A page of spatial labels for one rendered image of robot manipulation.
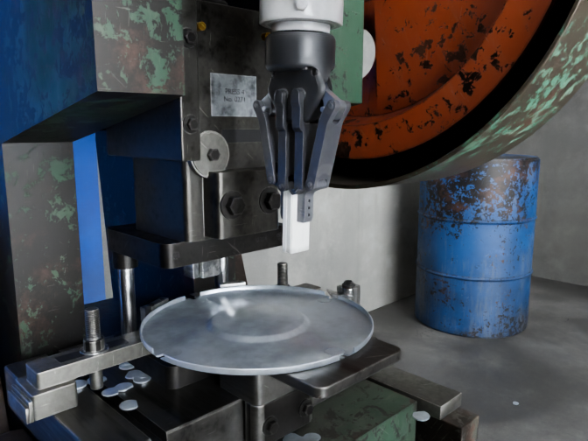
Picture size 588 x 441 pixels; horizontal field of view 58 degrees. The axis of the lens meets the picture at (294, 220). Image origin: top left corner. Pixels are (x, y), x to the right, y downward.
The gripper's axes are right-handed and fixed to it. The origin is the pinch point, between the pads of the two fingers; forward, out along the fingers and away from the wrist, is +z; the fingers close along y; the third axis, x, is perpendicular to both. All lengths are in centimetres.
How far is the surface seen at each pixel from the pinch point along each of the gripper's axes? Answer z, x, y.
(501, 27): -24.4, 32.8, 6.7
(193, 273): 9.7, -2.2, -17.3
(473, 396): 93, 142, -42
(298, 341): 13.9, -0.7, 1.6
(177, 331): 14.3, -8.9, -11.1
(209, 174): -4.7, -5.0, -9.6
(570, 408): 92, 159, -13
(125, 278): 10.9, -8.7, -24.4
